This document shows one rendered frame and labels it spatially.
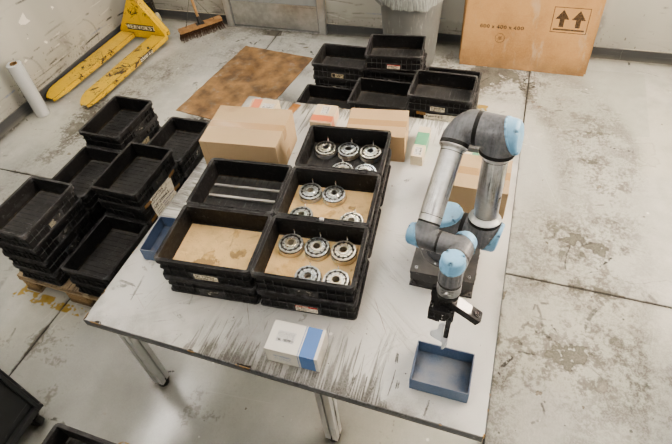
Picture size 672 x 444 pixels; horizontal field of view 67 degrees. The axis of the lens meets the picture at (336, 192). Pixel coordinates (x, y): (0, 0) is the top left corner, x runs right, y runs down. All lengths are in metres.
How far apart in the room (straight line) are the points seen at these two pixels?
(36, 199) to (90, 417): 1.25
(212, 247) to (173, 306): 0.28
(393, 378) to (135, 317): 1.06
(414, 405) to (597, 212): 2.05
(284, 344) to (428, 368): 0.52
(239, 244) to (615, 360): 1.91
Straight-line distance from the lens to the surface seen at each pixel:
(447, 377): 1.95
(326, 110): 2.87
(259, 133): 2.58
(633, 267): 3.34
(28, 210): 3.35
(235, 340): 2.08
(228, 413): 2.74
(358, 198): 2.26
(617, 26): 4.90
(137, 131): 3.54
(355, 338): 2.01
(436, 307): 1.71
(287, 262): 2.07
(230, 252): 2.16
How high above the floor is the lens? 2.46
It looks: 45 degrees down
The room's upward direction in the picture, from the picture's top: 6 degrees counter-clockwise
